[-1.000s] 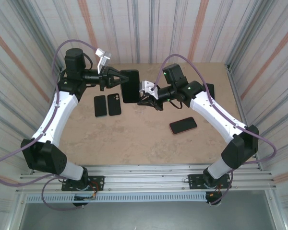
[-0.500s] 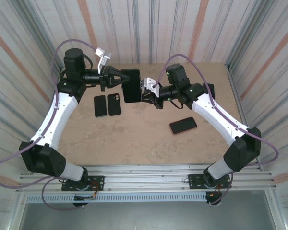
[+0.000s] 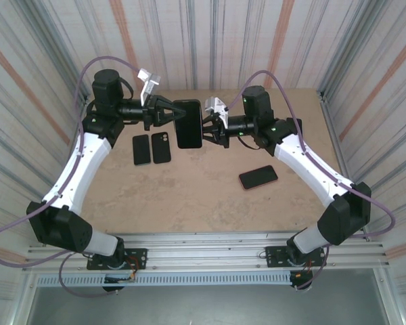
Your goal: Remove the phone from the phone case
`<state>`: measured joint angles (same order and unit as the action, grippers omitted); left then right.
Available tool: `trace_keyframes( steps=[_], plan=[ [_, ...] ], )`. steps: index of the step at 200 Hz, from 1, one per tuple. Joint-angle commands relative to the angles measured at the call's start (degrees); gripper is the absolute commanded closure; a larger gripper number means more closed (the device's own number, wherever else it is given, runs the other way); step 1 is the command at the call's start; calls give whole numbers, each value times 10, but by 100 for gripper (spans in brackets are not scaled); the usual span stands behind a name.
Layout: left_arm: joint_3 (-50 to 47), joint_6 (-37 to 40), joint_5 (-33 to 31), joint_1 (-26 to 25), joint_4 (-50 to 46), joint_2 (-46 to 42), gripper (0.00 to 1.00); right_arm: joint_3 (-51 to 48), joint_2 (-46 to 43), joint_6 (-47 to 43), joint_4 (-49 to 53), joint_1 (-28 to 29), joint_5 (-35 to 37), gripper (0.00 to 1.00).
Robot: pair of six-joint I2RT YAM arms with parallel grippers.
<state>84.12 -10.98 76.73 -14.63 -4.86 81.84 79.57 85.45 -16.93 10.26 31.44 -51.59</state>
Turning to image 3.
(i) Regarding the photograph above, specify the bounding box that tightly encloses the white-edged black phone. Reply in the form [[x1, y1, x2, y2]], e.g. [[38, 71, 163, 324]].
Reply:
[[173, 99, 203, 149]]

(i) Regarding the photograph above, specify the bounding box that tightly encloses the black phone case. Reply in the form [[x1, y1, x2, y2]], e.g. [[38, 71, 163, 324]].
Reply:
[[151, 133, 173, 165]]

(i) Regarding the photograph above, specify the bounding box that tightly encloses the pink phone case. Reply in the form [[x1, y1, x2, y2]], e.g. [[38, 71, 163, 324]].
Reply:
[[238, 165, 279, 191]]

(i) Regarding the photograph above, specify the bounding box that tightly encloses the grey metal panel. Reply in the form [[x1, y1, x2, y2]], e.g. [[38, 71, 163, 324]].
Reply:
[[26, 270, 406, 325]]

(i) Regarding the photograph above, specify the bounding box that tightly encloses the small circuit board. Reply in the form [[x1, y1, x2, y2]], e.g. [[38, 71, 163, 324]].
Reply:
[[104, 274, 137, 284]]

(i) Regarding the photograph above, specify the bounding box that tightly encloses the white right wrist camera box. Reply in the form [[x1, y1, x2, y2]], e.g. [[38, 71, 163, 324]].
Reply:
[[204, 97, 229, 128]]

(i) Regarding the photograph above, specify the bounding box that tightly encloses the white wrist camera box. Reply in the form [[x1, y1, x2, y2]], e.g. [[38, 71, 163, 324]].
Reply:
[[137, 68, 162, 106], [204, 97, 229, 128]]

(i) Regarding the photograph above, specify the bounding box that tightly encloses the aluminium side rail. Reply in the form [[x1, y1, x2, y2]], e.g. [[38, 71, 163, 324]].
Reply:
[[319, 89, 371, 243], [44, 94, 90, 245]]

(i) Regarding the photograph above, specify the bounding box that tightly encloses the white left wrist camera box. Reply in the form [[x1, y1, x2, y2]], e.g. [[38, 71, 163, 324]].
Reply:
[[137, 68, 162, 106]]

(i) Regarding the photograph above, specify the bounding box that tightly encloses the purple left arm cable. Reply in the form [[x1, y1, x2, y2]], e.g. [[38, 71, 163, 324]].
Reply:
[[0, 56, 143, 299]]

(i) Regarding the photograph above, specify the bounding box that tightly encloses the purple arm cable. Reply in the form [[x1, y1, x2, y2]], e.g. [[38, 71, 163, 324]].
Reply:
[[0, 56, 143, 299], [225, 70, 397, 291]]

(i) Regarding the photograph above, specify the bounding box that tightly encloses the aluminium rail frame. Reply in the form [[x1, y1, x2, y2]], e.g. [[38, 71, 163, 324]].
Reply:
[[21, 231, 392, 274]]

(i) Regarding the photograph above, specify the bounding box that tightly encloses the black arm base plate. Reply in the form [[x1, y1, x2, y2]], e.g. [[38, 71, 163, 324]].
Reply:
[[87, 248, 148, 271], [265, 245, 327, 268]]

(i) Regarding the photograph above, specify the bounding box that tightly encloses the white slotted cable duct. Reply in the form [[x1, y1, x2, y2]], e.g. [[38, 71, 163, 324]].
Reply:
[[36, 272, 292, 288]]

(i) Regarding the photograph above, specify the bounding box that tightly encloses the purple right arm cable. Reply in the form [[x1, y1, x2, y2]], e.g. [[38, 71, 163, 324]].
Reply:
[[225, 70, 397, 291]]

